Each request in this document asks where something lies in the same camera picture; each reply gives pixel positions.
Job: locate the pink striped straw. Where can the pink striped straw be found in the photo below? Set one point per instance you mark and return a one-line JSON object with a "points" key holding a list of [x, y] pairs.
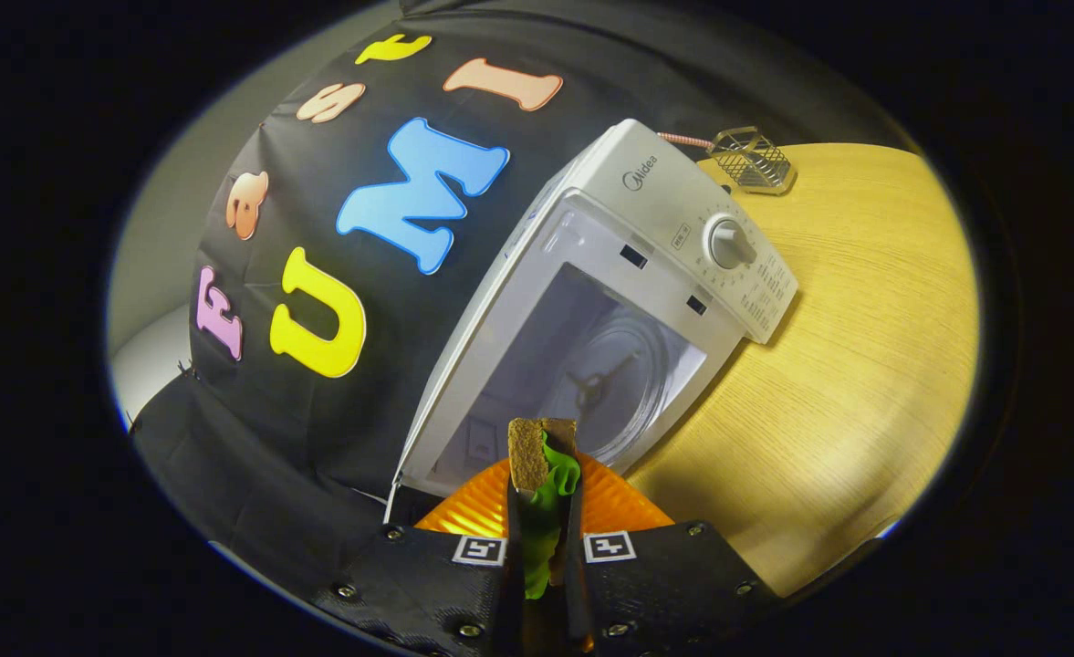
{"points": [[682, 139]]}

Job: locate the sandwich with green lettuce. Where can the sandwich with green lettuce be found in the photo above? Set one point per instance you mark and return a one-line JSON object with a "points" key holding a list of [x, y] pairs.
{"points": [[527, 452]]}

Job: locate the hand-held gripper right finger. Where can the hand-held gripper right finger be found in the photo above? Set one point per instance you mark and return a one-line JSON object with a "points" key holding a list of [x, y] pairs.
{"points": [[673, 584]]}

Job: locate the white microwave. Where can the white microwave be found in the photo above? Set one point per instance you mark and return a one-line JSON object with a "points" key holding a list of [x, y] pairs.
{"points": [[655, 182]]}

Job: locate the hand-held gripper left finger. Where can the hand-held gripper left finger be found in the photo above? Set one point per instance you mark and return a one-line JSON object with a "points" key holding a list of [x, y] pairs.
{"points": [[427, 589]]}

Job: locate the black backdrop cloth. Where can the black backdrop cloth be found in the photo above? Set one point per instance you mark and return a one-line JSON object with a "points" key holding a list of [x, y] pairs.
{"points": [[272, 438]]}

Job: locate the glass turntable plate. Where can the glass turntable plate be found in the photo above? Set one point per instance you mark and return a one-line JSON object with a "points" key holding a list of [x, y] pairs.
{"points": [[632, 365]]}

